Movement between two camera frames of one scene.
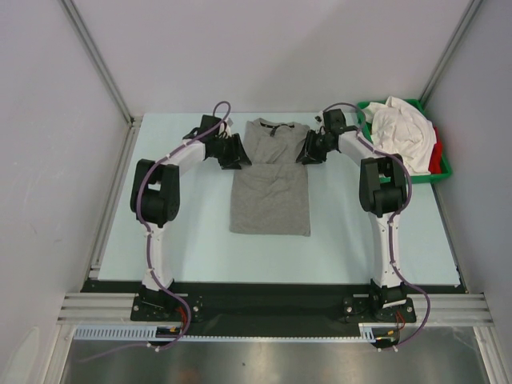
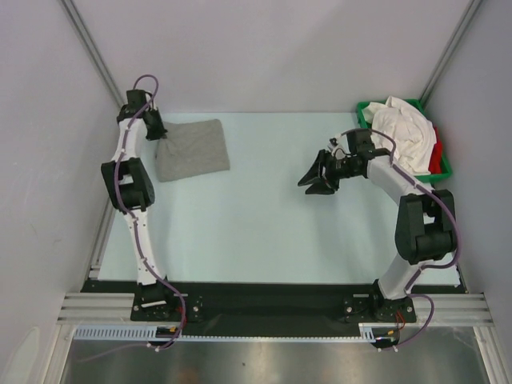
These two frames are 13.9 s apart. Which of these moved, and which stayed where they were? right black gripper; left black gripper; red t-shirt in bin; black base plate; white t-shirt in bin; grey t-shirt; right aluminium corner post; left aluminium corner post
Moved: left black gripper; grey t-shirt; right black gripper
Stayed: right aluminium corner post; red t-shirt in bin; left aluminium corner post; white t-shirt in bin; black base plate
